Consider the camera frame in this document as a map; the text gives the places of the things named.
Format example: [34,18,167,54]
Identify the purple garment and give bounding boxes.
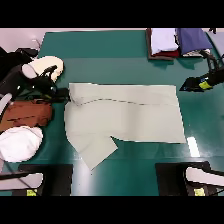
[175,28,213,56]

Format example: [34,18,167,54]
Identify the cream T-shirt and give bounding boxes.
[63,82,187,171]

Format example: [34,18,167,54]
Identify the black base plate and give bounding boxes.
[17,163,74,197]
[155,161,212,197]

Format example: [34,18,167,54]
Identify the cream garment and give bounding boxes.
[32,55,65,83]

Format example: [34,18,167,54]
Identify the brown garment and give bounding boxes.
[0,99,55,133]

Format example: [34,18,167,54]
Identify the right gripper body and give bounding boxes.
[179,75,215,93]

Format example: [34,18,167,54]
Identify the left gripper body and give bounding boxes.
[49,87,71,103]

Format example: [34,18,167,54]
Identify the red garment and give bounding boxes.
[151,49,181,60]

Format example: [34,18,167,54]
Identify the white garment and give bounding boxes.
[150,28,180,56]
[0,125,45,164]

